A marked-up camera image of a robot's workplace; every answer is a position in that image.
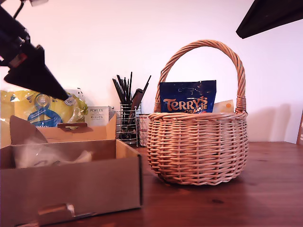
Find white Galaxy mini eggs bag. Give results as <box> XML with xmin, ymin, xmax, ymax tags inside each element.
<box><xmin>13</xmin><ymin>138</ymin><xmax>93</xmax><ymax>169</ymax></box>

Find blue Terry's mini eggs bag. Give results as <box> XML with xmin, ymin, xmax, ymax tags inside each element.
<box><xmin>160</xmin><ymin>79</ymin><xmax>217</xmax><ymax>114</ymax></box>

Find brown cardboard box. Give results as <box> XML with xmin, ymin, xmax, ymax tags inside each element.
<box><xmin>0</xmin><ymin>113</ymin><xmax>144</xmax><ymax>227</ymax></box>

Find white Porlex box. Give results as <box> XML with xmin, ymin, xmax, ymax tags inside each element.
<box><xmin>85</xmin><ymin>105</ymin><xmax>114</xmax><ymax>127</ymax></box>

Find yellow plastic paper roll pack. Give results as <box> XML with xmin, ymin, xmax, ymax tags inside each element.
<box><xmin>0</xmin><ymin>88</ymin><xmax>89</xmax><ymax>148</ymax></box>

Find brown wooden spatula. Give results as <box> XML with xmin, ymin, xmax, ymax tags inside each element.
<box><xmin>121</xmin><ymin>88</ymin><xmax>144</xmax><ymax>140</ymax></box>

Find brown board with white dots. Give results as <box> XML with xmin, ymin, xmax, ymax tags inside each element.
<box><xmin>296</xmin><ymin>111</ymin><xmax>303</xmax><ymax>145</ymax></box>

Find white tin can red lines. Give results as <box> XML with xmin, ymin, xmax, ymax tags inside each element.
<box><xmin>138</xmin><ymin>113</ymin><xmax>150</xmax><ymax>147</ymax></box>

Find black looping arm cable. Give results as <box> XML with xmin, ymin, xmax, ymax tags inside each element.
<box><xmin>13</xmin><ymin>0</ymin><xmax>26</xmax><ymax>19</ymax></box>

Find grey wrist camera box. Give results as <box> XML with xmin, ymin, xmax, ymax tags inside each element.
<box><xmin>30</xmin><ymin>0</ymin><xmax>50</xmax><ymax>7</ymax></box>

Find chrome wire utensil holder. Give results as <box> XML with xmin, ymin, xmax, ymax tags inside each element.
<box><xmin>113</xmin><ymin>103</ymin><xmax>142</xmax><ymax>145</ymax></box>

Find woven wicker basket with handle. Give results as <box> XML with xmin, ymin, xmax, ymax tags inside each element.
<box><xmin>146</xmin><ymin>39</ymin><xmax>249</xmax><ymax>186</ymax></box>

